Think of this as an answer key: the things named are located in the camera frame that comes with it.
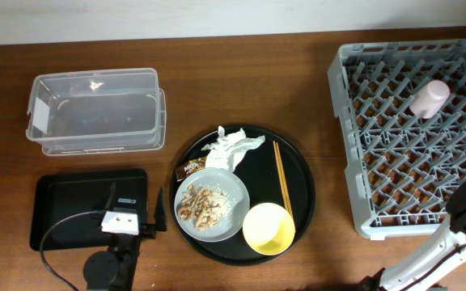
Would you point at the pink cup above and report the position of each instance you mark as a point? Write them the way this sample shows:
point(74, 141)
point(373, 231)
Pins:
point(429, 99)

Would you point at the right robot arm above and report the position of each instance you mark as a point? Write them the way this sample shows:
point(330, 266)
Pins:
point(443, 252)

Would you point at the clear plastic bin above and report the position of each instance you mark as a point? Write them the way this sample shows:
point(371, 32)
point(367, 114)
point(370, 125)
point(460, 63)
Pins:
point(100, 112)

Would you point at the grey plate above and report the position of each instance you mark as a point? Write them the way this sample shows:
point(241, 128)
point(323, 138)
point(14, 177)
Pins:
point(238, 196)

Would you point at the grey dishwasher rack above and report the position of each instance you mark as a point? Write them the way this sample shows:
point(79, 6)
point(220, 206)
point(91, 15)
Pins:
point(401, 169)

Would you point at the wooden chopstick left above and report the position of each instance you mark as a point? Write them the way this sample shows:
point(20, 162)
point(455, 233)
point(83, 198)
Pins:
point(280, 178)

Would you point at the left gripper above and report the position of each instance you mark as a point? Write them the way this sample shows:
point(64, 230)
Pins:
point(148, 231)

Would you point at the brown Nescafe Gold sachet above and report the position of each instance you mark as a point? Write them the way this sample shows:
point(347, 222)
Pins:
point(186, 169)

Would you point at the black rectangular tray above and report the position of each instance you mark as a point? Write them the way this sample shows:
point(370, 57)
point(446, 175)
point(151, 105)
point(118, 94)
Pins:
point(63, 195)

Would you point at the white tissue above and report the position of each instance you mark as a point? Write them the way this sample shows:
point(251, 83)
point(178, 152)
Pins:
point(229, 149)

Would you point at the round black tray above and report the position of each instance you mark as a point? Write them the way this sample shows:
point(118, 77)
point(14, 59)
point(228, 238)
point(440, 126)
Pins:
point(256, 182)

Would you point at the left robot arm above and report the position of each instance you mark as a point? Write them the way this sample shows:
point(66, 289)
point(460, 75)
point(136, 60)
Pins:
point(114, 268)

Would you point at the yellow bowl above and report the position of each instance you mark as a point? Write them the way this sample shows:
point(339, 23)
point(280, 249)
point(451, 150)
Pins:
point(268, 229)

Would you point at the food scraps on plate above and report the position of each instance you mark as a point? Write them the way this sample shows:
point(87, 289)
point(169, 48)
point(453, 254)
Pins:
point(205, 206)

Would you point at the white label on bin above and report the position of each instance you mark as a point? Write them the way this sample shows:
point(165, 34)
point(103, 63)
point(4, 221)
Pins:
point(40, 116)

